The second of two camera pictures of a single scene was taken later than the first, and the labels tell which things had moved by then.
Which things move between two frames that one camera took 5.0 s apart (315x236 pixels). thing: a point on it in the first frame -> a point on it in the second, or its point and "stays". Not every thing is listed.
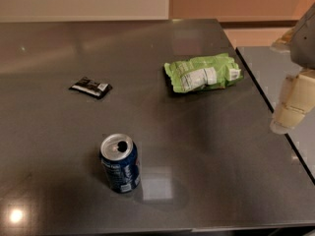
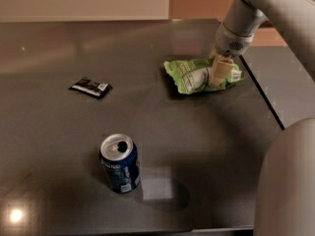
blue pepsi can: [121, 163] stays
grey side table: [271, 68] stays
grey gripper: [305, 44] -> [231, 43]
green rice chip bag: [203, 73] stays
